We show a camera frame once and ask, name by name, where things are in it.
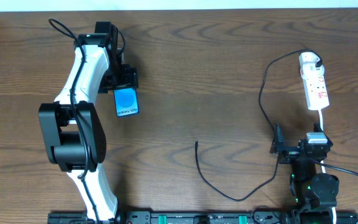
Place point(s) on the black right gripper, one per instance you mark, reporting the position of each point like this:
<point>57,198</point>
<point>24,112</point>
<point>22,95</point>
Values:
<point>291,149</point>

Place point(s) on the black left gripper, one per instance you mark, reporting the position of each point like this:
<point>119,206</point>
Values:
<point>126,79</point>

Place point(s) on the blue Galaxy smartphone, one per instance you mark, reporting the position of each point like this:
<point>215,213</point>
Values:
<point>126,102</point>

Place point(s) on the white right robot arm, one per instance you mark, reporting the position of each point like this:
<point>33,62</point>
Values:
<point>315,192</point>

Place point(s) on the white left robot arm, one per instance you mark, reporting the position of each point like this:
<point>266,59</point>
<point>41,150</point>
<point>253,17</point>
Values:
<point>73,134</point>

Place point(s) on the white power strip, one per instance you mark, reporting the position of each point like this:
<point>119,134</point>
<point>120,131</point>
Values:
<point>316,93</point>

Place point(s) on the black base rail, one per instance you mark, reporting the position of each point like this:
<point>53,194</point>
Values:
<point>260,216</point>

